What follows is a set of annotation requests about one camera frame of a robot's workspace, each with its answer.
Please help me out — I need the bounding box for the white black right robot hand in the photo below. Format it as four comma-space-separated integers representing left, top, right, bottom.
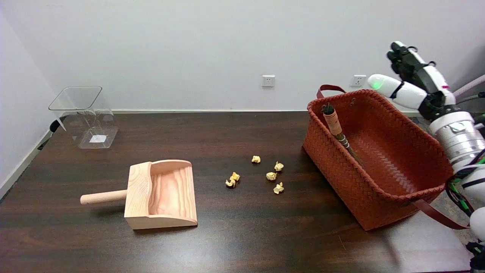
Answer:
367, 41, 457, 121

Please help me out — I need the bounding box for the small straw hand broom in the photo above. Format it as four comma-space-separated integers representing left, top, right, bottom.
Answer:
321, 103, 358, 162

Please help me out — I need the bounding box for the brown woven basket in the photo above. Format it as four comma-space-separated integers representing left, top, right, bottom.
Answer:
302, 85, 470, 231

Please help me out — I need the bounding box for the wooden dustpan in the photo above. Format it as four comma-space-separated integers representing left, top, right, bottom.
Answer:
80, 160, 198, 230

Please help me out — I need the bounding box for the clear plastic bin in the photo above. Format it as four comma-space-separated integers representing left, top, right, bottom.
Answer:
48, 86, 119, 149

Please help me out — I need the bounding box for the pale pink hose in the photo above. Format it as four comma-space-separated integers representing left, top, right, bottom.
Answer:
453, 75, 485, 98

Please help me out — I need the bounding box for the black cable by wall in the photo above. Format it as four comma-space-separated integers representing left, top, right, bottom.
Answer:
37, 121, 67, 151

